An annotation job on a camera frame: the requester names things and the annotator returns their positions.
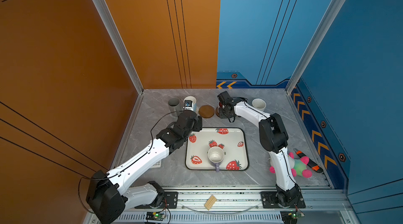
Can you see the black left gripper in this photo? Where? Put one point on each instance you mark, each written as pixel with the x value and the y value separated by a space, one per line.
pixel 198 124

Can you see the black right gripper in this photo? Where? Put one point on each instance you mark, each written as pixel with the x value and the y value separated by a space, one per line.
pixel 221 116

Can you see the grey metal mug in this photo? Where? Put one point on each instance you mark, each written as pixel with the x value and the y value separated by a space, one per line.
pixel 175 107

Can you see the white mug blue handle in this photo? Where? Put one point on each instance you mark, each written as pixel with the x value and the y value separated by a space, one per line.
pixel 190 103

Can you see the light brown wooden round coaster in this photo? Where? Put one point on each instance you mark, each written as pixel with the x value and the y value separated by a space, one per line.
pixel 206 111

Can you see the white mug purple handle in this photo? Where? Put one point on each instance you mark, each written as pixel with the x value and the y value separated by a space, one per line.
pixel 216 156

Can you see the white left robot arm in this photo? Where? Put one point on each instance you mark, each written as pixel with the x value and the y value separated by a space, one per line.
pixel 110 194

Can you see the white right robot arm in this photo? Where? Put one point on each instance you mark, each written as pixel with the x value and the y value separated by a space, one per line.
pixel 273 138

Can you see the white strawberry pattern tray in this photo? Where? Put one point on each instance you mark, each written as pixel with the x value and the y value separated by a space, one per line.
pixel 231 140

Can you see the white calculator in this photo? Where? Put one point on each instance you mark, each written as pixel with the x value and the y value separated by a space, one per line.
pixel 157 165

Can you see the small wooden block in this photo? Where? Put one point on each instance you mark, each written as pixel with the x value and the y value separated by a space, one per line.
pixel 210 202

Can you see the colourful plush toy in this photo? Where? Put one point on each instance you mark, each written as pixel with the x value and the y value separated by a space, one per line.
pixel 299 166

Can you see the green circuit board left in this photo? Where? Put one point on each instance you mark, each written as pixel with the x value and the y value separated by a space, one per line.
pixel 156 218

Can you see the black orange utility knife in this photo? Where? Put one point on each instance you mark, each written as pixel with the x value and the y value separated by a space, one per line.
pixel 308 162

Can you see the circuit board right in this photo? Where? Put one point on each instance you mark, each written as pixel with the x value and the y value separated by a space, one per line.
pixel 291 217

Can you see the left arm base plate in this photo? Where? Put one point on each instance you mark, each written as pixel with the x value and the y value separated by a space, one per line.
pixel 168 200

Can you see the aluminium front rail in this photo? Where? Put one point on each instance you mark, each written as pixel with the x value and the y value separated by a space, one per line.
pixel 250 197

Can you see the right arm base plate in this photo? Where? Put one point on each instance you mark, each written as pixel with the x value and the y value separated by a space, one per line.
pixel 271 199

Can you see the aluminium corner post left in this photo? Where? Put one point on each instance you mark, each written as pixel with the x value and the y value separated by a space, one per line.
pixel 110 25

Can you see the aluminium corner post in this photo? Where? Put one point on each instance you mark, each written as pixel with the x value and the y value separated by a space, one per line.
pixel 110 25
pixel 322 29

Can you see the aluminium corner post right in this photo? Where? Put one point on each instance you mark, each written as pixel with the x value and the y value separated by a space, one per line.
pixel 322 29

